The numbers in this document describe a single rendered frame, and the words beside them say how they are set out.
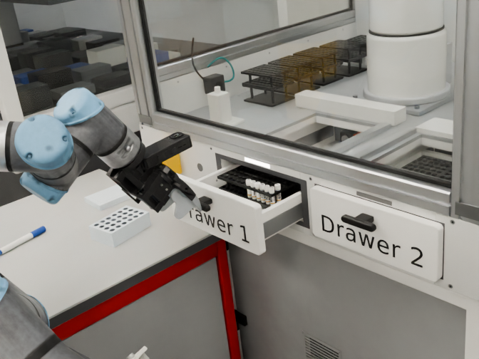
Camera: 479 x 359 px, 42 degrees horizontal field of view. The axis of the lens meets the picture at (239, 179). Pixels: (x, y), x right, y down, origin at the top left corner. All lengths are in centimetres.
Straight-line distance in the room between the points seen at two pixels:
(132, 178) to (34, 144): 29
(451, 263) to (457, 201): 12
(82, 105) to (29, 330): 38
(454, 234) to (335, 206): 24
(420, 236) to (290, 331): 56
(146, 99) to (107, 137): 59
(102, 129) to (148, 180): 15
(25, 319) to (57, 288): 50
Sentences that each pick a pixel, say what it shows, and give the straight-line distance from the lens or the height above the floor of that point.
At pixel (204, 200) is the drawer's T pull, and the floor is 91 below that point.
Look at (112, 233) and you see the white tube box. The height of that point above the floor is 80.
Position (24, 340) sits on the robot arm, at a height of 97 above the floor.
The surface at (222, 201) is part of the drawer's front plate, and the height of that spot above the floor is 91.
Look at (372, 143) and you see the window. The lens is 116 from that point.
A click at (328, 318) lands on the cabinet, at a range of 145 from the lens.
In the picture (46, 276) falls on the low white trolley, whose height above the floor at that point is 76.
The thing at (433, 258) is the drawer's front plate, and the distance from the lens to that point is 114.
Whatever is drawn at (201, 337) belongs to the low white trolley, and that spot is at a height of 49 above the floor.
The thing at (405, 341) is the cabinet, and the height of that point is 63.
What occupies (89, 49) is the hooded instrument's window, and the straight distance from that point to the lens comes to 204.
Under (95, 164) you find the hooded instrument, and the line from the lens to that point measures 212.
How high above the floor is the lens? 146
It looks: 23 degrees down
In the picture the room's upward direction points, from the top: 7 degrees counter-clockwise
